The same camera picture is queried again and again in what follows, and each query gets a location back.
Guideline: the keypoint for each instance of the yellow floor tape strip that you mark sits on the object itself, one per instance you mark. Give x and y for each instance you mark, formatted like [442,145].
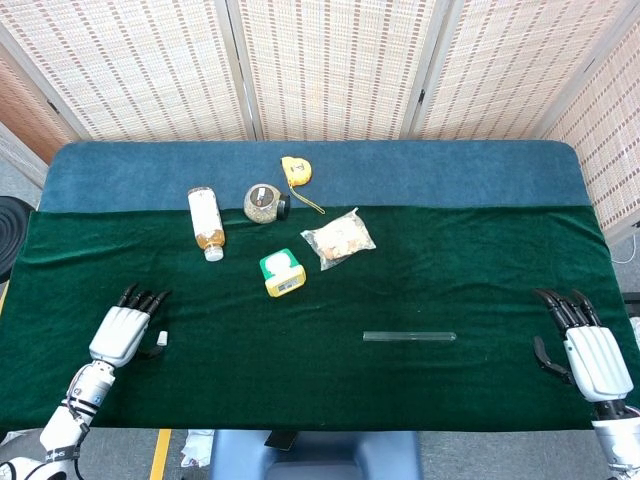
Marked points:
[160,457]

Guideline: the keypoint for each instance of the blue table cloth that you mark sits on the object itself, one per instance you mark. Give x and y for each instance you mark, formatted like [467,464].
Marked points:
[425,172]

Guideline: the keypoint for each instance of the small white cap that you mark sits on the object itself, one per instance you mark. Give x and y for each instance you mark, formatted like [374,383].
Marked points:
[161,339]

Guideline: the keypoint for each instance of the yellow green plastic container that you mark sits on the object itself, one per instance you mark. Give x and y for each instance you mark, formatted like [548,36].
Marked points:
[282,275]

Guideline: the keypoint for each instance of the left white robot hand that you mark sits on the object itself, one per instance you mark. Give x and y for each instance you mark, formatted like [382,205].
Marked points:
[117,332]

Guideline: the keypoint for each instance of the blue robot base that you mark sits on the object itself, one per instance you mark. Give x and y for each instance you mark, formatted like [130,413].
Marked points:
[320,457]

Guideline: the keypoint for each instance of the clear glass test tube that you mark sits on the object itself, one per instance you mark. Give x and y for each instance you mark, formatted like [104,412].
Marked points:
[410,337]

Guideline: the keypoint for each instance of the flat black plate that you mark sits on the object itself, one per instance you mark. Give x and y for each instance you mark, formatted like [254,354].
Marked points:
[280,439]

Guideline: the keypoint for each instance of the crumpled white paper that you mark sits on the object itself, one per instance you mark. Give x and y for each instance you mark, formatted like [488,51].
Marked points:
[197,447]

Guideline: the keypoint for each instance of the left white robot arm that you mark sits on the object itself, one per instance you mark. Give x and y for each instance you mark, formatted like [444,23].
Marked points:
[57,430]

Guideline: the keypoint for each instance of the grey cabinet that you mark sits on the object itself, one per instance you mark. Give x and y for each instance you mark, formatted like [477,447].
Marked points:
[17,157]

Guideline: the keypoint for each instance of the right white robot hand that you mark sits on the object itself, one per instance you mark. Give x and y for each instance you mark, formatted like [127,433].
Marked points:
[597,360]

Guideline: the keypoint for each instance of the yellow tape measure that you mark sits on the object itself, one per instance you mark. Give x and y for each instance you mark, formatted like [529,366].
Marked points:
[296,170]

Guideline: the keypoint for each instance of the woven bamboo screen panel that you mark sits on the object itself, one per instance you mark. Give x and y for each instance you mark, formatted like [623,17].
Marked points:
[612,145]
[335,65]
[125,65]
[500,65]
[25,115]

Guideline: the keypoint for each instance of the round glass jar black lid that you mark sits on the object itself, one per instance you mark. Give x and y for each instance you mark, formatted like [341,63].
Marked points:
[260,205]

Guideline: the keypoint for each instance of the dark green velvet cloth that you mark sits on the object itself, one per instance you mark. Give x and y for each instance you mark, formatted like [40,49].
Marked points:
[300,375]

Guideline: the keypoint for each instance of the tea bottle with white cap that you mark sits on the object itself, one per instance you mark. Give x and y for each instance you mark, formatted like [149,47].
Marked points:
[205,215]

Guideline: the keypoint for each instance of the clear plastic snack bag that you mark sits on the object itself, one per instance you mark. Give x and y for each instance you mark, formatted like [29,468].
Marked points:
[337,239]

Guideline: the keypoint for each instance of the black round ribbed disc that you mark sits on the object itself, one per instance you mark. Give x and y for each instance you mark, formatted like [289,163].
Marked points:
[10,235]

